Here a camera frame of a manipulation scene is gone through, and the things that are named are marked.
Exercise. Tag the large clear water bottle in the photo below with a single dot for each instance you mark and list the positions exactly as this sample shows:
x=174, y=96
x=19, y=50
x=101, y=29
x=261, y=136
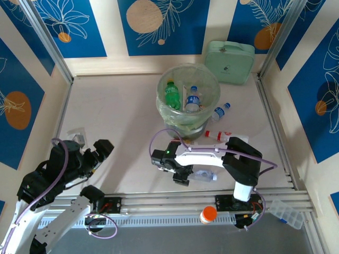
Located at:
x=204, y=175

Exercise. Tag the white bottle red cap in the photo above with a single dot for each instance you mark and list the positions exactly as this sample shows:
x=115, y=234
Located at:
x=219, y=135

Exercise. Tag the green soda bottle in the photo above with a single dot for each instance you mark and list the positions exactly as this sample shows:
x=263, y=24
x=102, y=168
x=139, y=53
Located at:
x=172, y=95

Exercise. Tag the blue round logo bottle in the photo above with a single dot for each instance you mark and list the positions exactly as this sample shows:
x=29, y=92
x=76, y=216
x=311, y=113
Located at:
x=192, y=100

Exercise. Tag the small blue label bottle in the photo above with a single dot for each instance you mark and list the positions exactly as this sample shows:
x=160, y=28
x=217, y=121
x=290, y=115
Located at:
x=219, y=112

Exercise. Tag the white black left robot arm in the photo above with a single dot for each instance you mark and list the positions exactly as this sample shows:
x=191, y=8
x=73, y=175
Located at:
x=63, y=225

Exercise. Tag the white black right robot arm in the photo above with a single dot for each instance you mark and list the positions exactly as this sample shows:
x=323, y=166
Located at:
x=206, y=157

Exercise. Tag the grey round waste bin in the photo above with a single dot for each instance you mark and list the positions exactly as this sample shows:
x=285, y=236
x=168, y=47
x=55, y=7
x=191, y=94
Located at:
x=198, y=131

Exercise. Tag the green plastic bin liner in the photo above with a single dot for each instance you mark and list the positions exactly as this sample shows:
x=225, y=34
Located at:
x=164, y=113

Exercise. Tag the orange lid pill bottle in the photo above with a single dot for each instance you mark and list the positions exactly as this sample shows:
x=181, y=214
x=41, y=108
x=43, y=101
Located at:
x=208, y=214

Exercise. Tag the grey metal panel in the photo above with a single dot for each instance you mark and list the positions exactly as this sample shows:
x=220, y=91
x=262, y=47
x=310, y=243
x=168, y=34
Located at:
x=169, y=242

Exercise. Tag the clear plastic organizer box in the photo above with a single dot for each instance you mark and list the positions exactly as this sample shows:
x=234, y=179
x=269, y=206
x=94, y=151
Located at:
x=287, y=214

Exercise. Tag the mint green zipper case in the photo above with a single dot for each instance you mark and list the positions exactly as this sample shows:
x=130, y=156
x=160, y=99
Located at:
x=230, y=63

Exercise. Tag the aluminium front rail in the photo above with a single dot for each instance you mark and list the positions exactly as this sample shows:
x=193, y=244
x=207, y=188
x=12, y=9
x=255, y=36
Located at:
x=169, y=203

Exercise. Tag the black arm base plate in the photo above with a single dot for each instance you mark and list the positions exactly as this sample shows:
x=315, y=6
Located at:
x=115, y=205
x=221, y=203

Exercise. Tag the aluminium side rail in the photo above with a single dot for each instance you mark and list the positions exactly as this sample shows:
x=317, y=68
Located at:
x=278, y=132

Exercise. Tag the aluminium frame post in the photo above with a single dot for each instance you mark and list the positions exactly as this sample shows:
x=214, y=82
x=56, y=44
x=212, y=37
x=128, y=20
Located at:
x=280, y=39
x=49, y=39

